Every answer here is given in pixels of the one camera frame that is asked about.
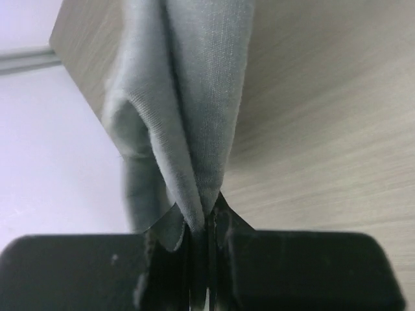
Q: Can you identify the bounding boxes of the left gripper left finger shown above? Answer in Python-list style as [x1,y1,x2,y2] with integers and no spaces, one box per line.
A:
[142,206,189,310]

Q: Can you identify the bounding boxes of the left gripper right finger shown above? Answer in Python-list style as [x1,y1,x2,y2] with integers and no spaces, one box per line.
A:
[207,194,255,311]

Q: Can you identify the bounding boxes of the grey long sleeve shirt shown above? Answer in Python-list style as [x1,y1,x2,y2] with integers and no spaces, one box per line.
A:
[102,1,254,232]

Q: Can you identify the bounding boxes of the aluminium rail frame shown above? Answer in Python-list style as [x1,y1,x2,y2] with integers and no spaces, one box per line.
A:
[1,46,62,76]

